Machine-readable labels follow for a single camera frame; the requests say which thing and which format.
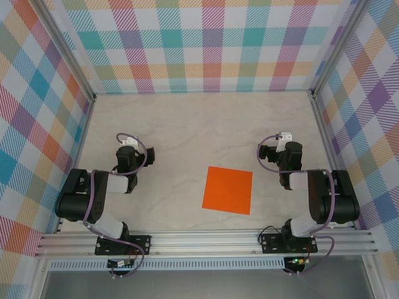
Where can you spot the orange square paper sheet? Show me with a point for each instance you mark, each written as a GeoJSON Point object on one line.
{"type": "Point", "coordinates": [227, 190]}

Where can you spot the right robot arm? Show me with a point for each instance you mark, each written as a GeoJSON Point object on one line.
{"type": "Point", "coordinates": [339, 199]}

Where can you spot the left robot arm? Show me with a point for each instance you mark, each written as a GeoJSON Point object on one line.
{"type": "Point", "coordinates": [74, 199]}

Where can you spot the circuit board with green light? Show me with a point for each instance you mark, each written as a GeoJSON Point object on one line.
{"type": "Point", "coordinates": [297, 261]}

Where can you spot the small black circuit board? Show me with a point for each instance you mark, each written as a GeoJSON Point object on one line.
{"type": "Point", "coordinates": [120, 264]}

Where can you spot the grey metal panel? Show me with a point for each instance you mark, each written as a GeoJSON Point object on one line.
{"type": "Point", "coordinates": [202, 285]}

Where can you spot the white right camera bracket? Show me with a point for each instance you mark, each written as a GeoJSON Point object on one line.
{"type": "Point", "coordinates": [286, 136]}

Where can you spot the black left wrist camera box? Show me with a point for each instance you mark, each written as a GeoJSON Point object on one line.
{"type": "Point", "coordinates": [151, 155]}

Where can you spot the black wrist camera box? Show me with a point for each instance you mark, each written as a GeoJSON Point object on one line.
{"type": "Point", "coordinates": [267, 152]}
{"type": "Point", "coordinates": [151, 155]}

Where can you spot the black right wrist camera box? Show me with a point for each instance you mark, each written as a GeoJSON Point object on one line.
{"type": "Point", "coordinates": [267, 152]}

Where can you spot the aluminium table side rail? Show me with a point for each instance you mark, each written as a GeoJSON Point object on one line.
{"type": "Point", "coordinates": [78, 155]}
{"type": "Point", "coordinates": [330, 155]}

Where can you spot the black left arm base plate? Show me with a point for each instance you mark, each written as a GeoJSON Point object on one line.
{"type": "Point", "coordinates": [141, 244]}

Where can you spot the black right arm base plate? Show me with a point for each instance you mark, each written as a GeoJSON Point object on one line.
{"type": "Point", "coordinates": [269, 244]}

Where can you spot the aluminium mounting rail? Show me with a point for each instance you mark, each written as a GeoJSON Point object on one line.
{"type": "Point", "coordinates": [202, 243]}

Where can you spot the aluminium frame post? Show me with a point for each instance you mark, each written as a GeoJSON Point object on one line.
{"type": "Point", "coordinates": [67, 53]}
{"type": "Point", "coordinates": [336, 46]}

